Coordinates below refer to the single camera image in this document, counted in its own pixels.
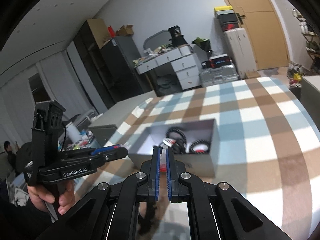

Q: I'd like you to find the red small hair clip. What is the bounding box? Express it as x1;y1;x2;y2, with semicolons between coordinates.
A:
159;145;168;172

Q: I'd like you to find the grey cardboard box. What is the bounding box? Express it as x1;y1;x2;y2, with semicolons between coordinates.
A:
125;119;220;178

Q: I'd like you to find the person's left hand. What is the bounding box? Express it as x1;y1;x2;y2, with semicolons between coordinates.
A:
27;180;75;215

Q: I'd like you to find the white curtain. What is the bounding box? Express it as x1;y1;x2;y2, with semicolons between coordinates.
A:
1;51;95;145

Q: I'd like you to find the shoe rack with shoes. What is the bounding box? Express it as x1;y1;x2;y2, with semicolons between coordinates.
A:
292;8;319;75

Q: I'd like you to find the white upright suitcase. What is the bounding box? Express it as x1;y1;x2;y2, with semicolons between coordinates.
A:
223;28;257;79

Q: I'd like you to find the black shoe box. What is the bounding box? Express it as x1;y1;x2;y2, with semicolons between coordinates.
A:
217;13;239;31

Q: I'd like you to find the plaid bed cover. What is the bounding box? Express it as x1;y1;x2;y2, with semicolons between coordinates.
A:
75;76;320;240

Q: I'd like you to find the grey bedside cabinet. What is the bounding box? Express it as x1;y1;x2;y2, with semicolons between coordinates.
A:
89;90;157;146

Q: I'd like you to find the black red box on suitcase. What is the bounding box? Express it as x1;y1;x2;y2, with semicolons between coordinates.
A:
201;54;232;69

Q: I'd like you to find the yellow-lid shoe box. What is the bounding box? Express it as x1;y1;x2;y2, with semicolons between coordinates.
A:
214;5;234;18

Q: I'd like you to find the silver flat suitcase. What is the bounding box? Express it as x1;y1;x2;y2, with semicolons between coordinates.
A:
199;64;239;87

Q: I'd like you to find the seated person in background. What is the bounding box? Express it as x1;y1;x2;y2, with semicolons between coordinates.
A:
3;141;20;177

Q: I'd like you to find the grey bed footboard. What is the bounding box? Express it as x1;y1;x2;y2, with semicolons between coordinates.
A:
300;75;320;124

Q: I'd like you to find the white desk with drawers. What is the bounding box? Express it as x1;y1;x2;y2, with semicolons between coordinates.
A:
136;44;201;90

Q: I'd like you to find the black refrigerator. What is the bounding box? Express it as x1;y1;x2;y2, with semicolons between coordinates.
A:
100;36;152;102

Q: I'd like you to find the wooden door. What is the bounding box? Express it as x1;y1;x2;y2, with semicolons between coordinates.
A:
227;0;289;70

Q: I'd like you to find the white cylinder bottle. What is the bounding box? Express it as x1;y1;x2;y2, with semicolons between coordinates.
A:
66;122;82;143

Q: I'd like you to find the black hat on desk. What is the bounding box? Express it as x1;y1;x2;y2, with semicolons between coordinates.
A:
168;25;188;47

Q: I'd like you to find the cardboard box on fridge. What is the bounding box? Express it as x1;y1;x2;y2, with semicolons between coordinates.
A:
116;24;134;36

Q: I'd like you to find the grey arched mirror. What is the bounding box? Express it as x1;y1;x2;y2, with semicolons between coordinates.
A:
143;29;171;51

